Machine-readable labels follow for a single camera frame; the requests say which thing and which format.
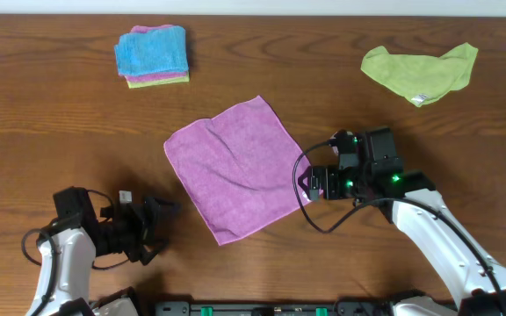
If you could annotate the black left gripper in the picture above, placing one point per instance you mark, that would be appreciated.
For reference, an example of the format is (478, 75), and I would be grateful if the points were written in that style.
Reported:
(143, 223)

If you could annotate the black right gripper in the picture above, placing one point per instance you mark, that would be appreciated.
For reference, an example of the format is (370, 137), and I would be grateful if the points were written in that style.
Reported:
(329, 189)

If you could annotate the purple microfibre cloth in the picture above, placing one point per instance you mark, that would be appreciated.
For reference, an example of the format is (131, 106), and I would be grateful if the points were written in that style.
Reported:
(238, 169)

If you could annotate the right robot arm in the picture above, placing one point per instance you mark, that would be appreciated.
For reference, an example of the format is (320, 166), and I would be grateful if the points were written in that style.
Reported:
(410, 201)

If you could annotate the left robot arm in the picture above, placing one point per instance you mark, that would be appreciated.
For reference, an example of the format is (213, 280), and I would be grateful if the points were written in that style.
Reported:
(70, 244)

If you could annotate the green microfibre cloth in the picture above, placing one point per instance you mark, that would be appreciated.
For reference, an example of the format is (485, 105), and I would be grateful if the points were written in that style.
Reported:
(421, 79)

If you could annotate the folded green cloth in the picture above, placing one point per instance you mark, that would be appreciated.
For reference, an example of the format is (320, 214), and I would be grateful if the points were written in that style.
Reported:
(180, 79)

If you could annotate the folded blue cloth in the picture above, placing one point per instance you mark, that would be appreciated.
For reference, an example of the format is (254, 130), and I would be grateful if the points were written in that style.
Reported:
(156, 51)

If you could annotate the folded purple cloth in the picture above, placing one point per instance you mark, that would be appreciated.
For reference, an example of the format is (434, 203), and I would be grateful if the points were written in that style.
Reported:
(152, 76)

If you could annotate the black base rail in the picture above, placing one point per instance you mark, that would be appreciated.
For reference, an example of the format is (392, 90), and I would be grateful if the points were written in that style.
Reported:
(341, 308)

